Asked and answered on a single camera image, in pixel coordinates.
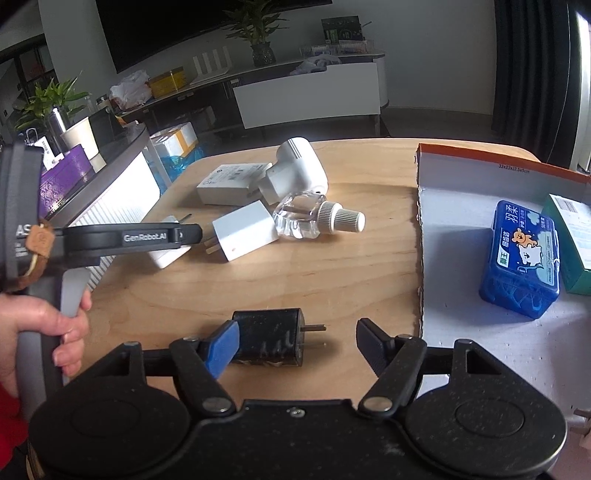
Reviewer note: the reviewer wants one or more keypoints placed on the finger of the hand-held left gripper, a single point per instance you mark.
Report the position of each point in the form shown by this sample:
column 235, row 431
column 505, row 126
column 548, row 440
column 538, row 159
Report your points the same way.
column 115, row 240

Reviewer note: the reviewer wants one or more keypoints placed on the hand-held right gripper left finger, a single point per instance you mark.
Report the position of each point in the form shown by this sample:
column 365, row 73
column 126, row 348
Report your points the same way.
column 221, row 351

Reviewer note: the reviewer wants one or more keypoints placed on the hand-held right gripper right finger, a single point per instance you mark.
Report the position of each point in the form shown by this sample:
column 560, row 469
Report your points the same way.
column 373, row 345

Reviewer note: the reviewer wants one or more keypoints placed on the black plug adapter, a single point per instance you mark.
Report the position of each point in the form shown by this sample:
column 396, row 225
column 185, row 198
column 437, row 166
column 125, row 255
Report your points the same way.
column 268, row 337

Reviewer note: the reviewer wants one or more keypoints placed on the white cube charger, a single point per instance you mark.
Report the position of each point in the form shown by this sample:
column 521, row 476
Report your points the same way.
column 168, row 256
column 244, row 228

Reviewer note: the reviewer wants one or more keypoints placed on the white power adapter box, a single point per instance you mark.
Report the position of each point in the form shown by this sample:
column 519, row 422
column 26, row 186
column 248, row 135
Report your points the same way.
column 231, row 182

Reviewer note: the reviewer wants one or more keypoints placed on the clear liquid bottle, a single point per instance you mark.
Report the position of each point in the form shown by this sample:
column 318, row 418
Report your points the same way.
column 295, row 217

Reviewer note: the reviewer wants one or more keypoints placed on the blue floss pick box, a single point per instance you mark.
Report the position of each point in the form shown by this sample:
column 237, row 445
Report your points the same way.
column 517, row 258

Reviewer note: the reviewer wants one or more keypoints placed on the white plug-in heater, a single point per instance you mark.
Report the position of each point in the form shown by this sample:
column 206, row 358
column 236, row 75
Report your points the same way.
column 300, row 166

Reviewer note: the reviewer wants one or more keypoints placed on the orange cardboard box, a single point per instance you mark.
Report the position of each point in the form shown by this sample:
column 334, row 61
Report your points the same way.
column 461, row 168

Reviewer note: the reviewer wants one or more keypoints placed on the teal paper box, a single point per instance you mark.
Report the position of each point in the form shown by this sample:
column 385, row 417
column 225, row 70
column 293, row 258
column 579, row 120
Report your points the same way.
column 575, row 249

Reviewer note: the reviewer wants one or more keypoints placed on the person's left hand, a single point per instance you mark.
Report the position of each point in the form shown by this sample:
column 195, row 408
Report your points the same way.
column 32, row 314

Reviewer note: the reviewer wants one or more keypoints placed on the purple box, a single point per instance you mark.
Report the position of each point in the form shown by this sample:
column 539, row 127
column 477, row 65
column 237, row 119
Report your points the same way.
column 64, row 184

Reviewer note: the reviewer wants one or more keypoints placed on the white and blue carton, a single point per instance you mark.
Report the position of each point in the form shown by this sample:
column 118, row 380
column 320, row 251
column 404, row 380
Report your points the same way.
column 46, row 147

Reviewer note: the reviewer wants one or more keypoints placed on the round ribbed coffee table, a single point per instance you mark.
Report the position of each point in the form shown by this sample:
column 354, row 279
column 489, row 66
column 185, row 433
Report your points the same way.
column 120, row 184

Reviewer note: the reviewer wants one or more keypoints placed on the steel bottle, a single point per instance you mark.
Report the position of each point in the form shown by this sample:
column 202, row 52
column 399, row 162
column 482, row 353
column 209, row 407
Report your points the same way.
column 57, row 124

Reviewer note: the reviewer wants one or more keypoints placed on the white paper cup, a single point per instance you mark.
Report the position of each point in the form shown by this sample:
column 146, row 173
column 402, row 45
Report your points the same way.
column 81, row 136

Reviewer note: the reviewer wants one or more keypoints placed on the leafy green plant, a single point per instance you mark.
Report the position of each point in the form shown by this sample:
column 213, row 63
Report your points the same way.
column 46, row 99

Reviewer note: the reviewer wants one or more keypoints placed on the blue plastic bag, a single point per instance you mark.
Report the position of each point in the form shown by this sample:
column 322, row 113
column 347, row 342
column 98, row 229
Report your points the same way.
column 180, row 166

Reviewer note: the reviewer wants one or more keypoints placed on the black appliance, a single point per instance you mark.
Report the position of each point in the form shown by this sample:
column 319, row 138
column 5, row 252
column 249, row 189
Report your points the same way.
column 104, row 131

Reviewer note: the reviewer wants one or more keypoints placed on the cardboard box with yellow print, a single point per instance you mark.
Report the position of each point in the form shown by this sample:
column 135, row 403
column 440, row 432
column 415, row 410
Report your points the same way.
column 178, row 138

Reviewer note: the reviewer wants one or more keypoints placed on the dark glass cabinet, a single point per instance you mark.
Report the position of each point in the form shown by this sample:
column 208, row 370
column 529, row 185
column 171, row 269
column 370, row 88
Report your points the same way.
column 37, row 64

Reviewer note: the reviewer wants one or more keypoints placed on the white plastic bag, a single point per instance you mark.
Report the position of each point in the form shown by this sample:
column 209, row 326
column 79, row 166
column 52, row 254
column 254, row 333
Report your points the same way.
column 131, row 90

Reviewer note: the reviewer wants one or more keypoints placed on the white television console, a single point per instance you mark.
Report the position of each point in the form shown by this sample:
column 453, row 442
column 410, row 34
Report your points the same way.
column 212, row 79

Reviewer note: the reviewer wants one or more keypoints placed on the white router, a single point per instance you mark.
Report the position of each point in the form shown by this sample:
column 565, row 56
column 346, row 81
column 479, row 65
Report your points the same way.
column 210, row 73

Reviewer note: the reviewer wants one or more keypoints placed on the person's red clothing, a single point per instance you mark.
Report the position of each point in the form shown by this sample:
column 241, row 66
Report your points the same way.
column 9, row 424

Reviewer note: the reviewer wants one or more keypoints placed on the white console drawer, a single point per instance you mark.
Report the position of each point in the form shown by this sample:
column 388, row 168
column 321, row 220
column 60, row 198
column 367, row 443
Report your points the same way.
column 304, row 97

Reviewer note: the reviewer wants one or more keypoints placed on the potted plant in dark vase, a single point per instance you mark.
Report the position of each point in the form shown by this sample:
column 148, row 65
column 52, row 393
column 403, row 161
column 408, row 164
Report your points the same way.
column 263, row 53

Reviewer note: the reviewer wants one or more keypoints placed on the pale crumpled cloth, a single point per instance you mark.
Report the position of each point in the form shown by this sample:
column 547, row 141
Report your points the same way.
column 318, row 62

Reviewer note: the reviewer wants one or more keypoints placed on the clear plastic case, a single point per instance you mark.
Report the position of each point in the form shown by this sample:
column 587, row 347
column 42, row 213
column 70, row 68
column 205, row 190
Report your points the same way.
column 346, row 47

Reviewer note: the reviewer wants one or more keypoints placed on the green printed box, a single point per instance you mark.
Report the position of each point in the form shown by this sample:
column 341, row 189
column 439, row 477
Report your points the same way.
column 341, row 30

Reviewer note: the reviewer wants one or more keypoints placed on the dark curtain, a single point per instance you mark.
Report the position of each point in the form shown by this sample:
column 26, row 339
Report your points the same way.
column 531, row 69

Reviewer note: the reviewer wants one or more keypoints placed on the black wall television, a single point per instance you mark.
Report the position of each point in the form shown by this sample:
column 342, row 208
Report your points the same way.
column 184, row 27

